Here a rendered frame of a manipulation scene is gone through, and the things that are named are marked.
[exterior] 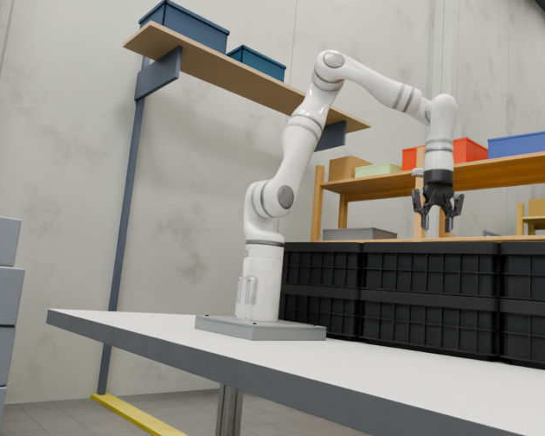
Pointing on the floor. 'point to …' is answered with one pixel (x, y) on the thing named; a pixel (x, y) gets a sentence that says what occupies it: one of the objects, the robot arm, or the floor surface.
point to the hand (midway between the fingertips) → (437, 225)
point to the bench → (340, 378)
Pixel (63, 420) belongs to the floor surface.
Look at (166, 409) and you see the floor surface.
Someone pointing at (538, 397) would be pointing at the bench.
